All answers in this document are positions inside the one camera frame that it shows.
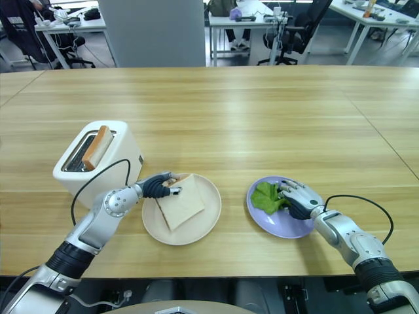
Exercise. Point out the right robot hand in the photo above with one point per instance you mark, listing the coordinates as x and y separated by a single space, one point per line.
302 199

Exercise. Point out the purple round plate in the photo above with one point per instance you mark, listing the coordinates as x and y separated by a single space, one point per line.
281 224

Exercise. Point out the person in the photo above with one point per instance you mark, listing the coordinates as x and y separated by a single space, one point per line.
238 39

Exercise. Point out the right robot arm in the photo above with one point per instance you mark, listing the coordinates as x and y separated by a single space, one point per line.
363 248

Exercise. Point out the black office chair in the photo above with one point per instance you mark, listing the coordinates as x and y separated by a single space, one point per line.
304 29
23 36

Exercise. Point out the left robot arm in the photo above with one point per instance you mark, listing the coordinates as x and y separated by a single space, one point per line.
98 222

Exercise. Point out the cream toaster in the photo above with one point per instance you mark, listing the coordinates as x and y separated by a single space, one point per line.
114 147

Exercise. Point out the cream round plate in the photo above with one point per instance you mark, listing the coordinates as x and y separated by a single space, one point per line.
209 202

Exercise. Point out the bread slice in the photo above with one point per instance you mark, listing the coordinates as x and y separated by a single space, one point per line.
97 148
183 206

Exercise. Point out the robot body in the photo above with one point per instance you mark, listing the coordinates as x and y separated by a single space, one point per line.
178 309

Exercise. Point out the green lettuce leaf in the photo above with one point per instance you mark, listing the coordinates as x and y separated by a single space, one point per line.
265 199

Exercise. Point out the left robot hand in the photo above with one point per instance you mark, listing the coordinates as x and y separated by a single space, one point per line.
155 188

